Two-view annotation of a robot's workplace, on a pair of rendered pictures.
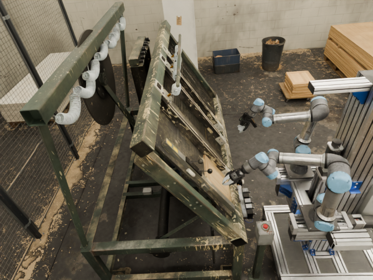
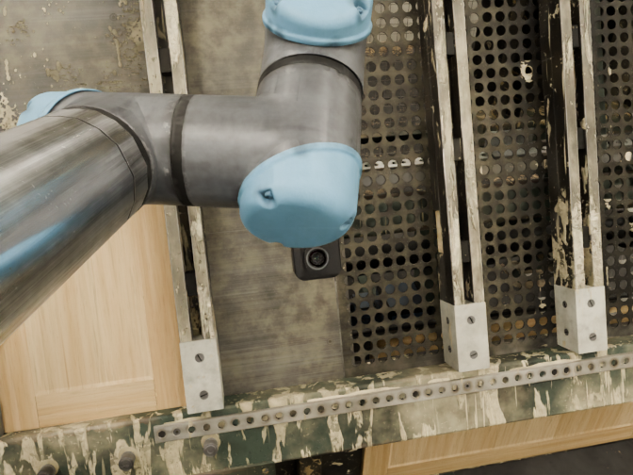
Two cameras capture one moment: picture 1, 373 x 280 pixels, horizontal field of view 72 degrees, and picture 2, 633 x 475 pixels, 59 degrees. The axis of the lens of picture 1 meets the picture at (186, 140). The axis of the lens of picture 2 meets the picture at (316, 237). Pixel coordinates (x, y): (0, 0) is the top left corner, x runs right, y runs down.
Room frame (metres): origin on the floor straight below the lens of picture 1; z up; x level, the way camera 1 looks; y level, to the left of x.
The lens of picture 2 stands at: (1.67, -1.04, 1.71)
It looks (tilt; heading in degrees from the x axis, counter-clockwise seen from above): 35 degrees down; 75
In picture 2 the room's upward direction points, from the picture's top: straight up
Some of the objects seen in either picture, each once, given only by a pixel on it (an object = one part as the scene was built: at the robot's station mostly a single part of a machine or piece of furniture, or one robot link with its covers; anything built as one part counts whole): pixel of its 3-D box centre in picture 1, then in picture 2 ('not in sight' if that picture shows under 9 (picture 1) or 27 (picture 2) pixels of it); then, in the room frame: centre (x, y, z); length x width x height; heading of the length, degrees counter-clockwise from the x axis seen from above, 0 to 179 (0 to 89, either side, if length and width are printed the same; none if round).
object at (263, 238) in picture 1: (263, 233); not in sight; (1.05, -0.54, 0.84); 0.12 x 0.12 x 0.18; 86
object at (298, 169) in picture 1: (299, 164); not in sight; (1.52, -0.97, 1.09); 0.15 x 0.15 x 0.10
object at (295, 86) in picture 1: (296, 85); not in sight; (4.30, -2.25, 0.20); 0.61 x 0.53 x 0.40; 174
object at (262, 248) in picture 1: (258, 259); not in sight; (1.05, -0.54, 0.38); 0.06 x 0.06 x 0.75; 86
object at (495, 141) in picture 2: not in sight; (513, 142); (2.55, 0.17, 1.05); 0.14 x 0.06 x 0.05; 176
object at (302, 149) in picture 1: (302, 154); not in sight; (1.52, -0.97, 1.20); 0.13 x 0.12 x 0.14; 161
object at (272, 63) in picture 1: (271, 54); not in sight; (5.61, -2.19, 0.33); 0.52 x 0.51 x 0.65; 174
